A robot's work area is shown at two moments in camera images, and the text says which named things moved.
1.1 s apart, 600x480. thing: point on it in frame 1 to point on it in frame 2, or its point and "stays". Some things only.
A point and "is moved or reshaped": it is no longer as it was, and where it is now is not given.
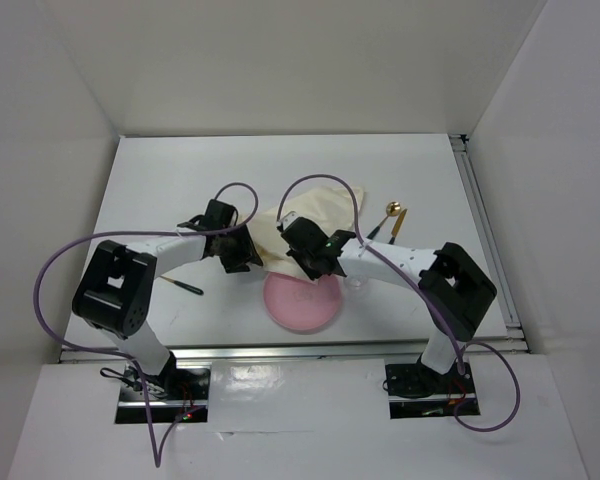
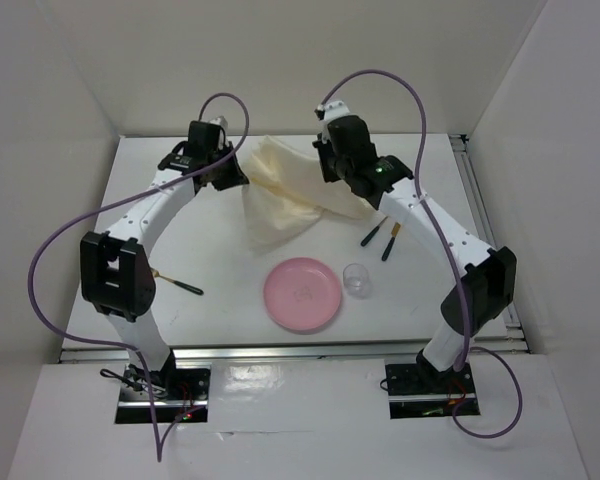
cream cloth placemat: (333, 208) is moved or reshaped
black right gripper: (314, 274) to (323, 148)
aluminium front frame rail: (388, 353) stays
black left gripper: (234, 263) to (233, 179)
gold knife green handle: (397, 227) stays
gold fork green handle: (184, 286) stays
